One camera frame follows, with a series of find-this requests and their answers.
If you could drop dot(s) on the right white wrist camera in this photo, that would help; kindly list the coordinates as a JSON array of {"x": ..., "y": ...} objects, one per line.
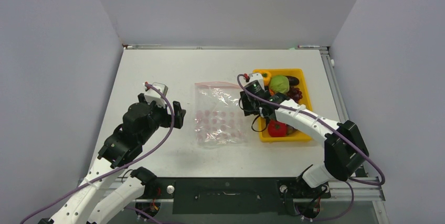
[{"x": 253, "y": 77}]

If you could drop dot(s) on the red grape bunch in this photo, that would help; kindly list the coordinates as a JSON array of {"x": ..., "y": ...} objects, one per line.
[{"x": 295, "y": 94}]

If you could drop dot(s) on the green cabbage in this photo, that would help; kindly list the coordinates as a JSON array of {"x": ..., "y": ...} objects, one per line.
[{"x": 279, "y": 84}]

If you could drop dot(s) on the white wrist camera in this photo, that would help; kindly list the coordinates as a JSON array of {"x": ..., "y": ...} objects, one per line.
[
  {"x": 253, "y": 77},
  {"x": 155, "y": 93}
]

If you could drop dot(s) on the yellow plastic tray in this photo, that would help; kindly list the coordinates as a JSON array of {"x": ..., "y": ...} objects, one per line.
[{"x": 293, "y": 135}]

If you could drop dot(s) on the long purple eggplant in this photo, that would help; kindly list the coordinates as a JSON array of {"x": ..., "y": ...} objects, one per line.
[{"x": 293, "y": 81}]

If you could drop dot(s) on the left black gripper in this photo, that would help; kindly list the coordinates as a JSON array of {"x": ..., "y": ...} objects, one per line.
[{"x": 167, "y": 117}]

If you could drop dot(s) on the aluminium frame rail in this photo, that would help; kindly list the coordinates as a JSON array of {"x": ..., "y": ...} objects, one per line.
[{"x": 178, "y": 154}]

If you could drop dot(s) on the clear zip top bag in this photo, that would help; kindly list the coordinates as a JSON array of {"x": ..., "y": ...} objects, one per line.
[{"x": 218, "y": 118}]

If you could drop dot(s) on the red tomato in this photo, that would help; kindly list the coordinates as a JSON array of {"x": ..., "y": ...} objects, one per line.
[{"x": 277, "y": 129}]

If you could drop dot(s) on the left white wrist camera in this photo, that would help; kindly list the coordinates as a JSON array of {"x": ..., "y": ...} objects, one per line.
[{"x": 155, "y": 93}]

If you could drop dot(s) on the yellow bell pepper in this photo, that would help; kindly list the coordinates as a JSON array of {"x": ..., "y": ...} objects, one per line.
[{"x": 266, "y": 75}]

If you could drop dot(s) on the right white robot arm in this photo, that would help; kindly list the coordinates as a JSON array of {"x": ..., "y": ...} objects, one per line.
[{"x": 344, "y": 148}]

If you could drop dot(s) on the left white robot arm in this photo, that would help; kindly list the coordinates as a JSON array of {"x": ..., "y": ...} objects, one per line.
[{"x": 119, "y": 151}]

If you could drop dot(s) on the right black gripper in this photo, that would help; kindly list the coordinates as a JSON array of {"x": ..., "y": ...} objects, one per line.
[{"x": 249, "y": 109}]

